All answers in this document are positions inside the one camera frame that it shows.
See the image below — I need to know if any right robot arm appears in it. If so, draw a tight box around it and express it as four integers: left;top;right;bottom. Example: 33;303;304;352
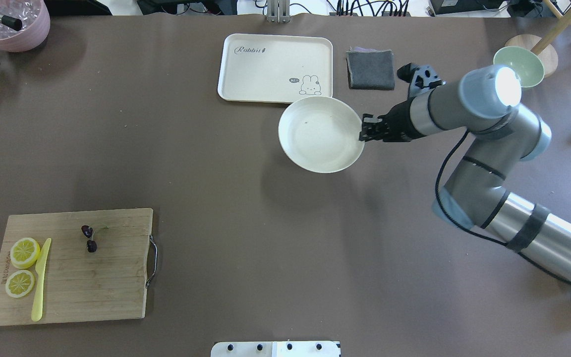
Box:
359;64;571;282

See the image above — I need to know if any pink ice bowl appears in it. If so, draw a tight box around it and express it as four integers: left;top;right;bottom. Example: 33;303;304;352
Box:
0;0;51;53

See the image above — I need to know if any bamboo cutting board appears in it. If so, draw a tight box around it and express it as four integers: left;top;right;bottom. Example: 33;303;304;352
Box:
0;208;155;327

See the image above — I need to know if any cream round plate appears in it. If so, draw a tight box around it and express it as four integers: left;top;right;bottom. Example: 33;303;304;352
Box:
277;97;365;174

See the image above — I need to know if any grey folded cloth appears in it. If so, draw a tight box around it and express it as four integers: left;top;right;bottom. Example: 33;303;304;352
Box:
346;47;395;90

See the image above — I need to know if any aluminium frame post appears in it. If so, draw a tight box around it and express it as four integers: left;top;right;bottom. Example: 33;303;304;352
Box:
265;0;290;23

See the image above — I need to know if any yellow plastic knife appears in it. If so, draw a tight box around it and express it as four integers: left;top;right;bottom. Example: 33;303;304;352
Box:
30;238;52;322

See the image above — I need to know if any green bowl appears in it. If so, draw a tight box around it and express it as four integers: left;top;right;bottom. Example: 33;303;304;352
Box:
493;47;545;89

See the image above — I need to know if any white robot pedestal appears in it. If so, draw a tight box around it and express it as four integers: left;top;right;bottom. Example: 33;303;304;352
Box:
210;341;342;357

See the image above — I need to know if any lemon half inner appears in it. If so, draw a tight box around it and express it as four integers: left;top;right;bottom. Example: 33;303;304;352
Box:
10;238;41;269

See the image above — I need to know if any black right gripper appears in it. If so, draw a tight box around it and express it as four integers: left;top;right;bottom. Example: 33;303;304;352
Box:
358;63;446;142

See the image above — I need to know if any wooden glass stand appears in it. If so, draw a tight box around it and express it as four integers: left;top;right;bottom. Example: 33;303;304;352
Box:
504;0;571;79

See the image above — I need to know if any cream rabbit tray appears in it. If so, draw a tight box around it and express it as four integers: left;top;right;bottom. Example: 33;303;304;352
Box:
218;33;334;104

